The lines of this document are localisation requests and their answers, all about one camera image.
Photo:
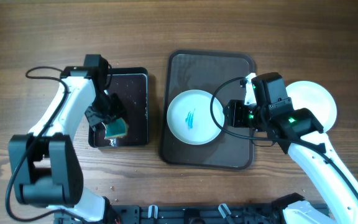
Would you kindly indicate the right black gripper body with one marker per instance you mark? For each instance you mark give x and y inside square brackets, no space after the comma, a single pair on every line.
[247,116]

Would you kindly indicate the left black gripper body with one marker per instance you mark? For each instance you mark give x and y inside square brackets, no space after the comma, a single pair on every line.
[104,108]

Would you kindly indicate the green yellow sponge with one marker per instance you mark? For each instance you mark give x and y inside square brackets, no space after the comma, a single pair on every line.
[116,129]

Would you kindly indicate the white plate top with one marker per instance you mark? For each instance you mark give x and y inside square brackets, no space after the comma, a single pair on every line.
[194,117]

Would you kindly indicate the white plate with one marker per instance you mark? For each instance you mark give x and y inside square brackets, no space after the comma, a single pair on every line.
[317,99]
[194,117]

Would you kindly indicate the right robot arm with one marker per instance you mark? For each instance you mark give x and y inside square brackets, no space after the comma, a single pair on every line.
[300,135]

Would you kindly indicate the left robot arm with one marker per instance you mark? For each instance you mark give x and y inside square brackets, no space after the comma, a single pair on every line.
[46,174]

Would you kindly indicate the small black tray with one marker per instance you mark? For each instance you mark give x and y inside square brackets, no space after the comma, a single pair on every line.
[131,86]

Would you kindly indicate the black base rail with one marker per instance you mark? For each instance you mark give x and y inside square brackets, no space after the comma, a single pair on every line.
[246,214]

